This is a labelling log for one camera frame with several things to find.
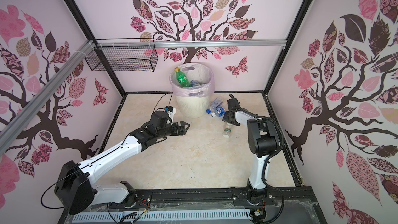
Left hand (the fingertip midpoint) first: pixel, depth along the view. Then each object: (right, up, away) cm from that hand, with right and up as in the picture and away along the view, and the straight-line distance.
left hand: (183, 128), depth 80 cm
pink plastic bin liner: (+5, +35, +20) cm, 40 cm away
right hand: (+29, +5, +23) cm, 37 cm away
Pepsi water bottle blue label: (+5, +27, +20) cm, 34 cm away
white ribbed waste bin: (+4, +11, +15) cm, 19 cm away
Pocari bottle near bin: (+22, +8, +22) cm, 32 cm away
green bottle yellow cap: (-2, +29, +14) cm, 32 cm away
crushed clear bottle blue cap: (+19, +13, +26) cm, 35 cm away
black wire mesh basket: (-38, +44, +14) cm, 60 cm away
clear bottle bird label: (+26, -4, +14) cm, 29 cm away
